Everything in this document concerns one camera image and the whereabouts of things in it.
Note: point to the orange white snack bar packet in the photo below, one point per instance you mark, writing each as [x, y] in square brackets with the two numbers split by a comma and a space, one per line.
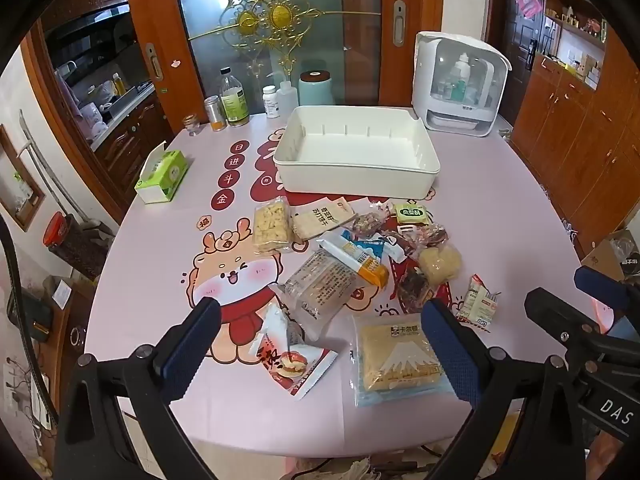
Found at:
[367, 270]

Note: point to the gold door ornament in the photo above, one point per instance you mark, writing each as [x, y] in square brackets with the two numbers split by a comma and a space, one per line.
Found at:
[277, 15]

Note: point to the dark dried fruit packet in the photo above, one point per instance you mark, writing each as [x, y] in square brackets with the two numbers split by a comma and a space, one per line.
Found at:
[412, 285]

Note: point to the small glass jar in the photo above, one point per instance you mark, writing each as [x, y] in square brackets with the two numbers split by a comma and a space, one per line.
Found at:
[191, 125]

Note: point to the teal canister brown lid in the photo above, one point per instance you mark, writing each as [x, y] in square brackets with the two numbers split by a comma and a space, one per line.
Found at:
[316, 92]

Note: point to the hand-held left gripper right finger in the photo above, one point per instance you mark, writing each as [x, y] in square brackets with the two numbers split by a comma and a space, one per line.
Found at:
[447, 355]

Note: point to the small white snack packet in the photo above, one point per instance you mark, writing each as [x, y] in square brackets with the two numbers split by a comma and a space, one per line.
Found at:
[479, 305]

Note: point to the glass bottle green label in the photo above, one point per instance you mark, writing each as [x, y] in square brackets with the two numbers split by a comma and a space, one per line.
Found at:
[234, 105]

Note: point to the metal tin can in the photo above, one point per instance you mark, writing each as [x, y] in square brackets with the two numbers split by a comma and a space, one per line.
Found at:
[216, 115]

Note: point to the red white pastry packet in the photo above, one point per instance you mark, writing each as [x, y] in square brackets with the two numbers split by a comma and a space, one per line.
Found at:
[295, 360]

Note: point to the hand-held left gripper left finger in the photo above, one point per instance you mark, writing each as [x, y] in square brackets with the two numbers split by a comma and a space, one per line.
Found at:
[192, 340]

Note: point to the dark entry door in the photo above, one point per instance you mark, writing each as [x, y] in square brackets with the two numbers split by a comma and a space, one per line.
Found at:
[520, 45]

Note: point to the clear grey snack packet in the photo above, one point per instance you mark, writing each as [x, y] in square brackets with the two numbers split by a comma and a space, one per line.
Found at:
[320, 285]

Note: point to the beige biscuit packet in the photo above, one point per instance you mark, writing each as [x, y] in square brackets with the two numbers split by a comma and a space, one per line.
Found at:
[320, 220]

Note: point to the clear nut snack packet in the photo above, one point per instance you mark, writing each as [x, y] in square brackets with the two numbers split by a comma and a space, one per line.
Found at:
[370, 222]

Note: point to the framed wall picture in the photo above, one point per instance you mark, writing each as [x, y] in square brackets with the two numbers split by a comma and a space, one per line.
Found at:
[17, 185]

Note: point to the dark red snack packet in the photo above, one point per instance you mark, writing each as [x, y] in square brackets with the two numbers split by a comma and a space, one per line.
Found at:
[432, 236]

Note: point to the mountain print cake packet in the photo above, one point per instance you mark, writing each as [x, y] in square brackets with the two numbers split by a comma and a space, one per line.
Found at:
[395, 360]

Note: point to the white teal bottle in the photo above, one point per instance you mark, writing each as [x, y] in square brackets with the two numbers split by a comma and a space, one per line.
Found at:
[460, 77]

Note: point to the white pill bottle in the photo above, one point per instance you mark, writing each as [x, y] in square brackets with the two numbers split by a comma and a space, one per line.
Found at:
[271, 102]

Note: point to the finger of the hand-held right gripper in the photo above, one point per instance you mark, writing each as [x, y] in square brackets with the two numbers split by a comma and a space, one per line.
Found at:
[600, 285]
[552, 315]

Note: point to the cardboard box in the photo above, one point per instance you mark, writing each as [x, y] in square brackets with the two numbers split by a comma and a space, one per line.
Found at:
[607, 260]

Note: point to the green snack packet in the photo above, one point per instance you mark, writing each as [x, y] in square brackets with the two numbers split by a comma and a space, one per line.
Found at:
[412, 214]

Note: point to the blue snack packet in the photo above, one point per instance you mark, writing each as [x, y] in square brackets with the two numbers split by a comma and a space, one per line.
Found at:
[372, 249]

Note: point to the pink printed tablecloth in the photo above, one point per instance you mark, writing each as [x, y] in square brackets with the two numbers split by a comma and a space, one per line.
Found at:
[150, 260]

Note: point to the white squeeze bottle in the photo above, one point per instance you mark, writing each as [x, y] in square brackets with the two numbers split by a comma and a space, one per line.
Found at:
[286, 100]

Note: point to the red lid container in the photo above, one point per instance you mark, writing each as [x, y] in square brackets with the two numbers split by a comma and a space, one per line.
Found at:
[57, 230]

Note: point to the round yellow cake packet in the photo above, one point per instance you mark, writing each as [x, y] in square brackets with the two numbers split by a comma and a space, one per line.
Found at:
[440, 262]

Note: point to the wooden wall cabinet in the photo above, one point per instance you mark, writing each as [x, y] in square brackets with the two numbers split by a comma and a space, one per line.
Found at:
[565, 135]

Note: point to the white countertop appliance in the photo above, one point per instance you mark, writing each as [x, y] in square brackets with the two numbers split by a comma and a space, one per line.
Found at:
[425, 85]

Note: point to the green tissue box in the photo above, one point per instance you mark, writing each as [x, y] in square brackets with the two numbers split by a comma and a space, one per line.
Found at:
[162, 175]

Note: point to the clear yellow cracker packet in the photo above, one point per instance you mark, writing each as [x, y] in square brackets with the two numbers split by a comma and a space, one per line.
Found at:
[271, 227]

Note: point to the white plastic storage bin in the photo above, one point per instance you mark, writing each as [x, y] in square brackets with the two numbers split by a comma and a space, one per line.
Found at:
[360, 175]

